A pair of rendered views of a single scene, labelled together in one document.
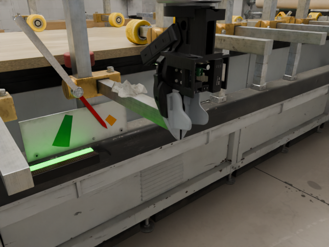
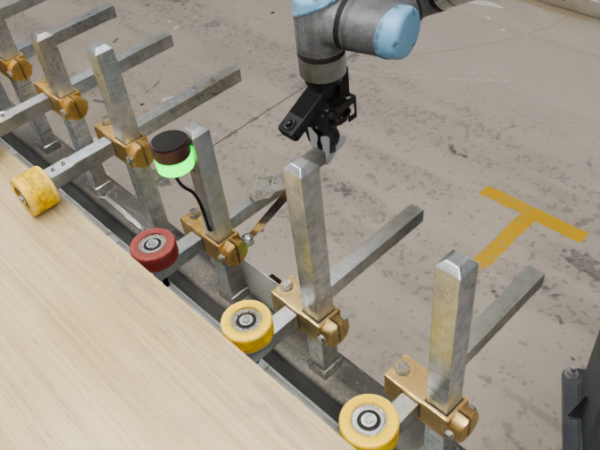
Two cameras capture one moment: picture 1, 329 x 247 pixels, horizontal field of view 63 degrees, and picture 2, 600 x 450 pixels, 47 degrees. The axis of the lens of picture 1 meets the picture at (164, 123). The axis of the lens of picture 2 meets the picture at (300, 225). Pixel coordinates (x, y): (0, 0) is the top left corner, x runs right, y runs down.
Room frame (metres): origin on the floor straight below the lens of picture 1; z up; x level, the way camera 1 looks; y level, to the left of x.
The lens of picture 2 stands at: (0.51, 1.09, 1.73)
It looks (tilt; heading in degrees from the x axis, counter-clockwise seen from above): 44 degrees down; 269
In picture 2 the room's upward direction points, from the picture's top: 8 degrees counter-clockwise
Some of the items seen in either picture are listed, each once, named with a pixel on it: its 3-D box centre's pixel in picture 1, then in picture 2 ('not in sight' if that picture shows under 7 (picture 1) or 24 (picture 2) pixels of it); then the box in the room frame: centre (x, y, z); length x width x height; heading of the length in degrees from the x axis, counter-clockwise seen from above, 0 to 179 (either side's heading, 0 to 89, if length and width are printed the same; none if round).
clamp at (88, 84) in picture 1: (91, 84); (213, 237); (0.66, 0.18, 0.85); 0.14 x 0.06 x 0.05; 128
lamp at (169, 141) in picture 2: not in sight; (184, 192); (0.68, 0.23, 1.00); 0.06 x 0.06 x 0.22; 38
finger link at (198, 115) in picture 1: (194, 115); (324, 139); (0.41, -0.05, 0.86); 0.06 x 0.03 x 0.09; 38
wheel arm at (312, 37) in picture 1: (244, 31); (79, 83); (0.93, -0.26, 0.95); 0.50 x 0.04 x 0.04; 38
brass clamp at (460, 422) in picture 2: not in sight; (430, 399); (0.35, 0.57, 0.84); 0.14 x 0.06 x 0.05; 128
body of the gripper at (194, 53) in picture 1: (191, 51); (328, 98); (0.40, -0.04, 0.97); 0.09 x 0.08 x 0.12; 38
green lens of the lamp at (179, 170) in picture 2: not in sight; (174, 160); (0.68, 0.23, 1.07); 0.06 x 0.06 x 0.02
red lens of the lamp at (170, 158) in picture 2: not in sight; (170, 146); (0.68, 0.23, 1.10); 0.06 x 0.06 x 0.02
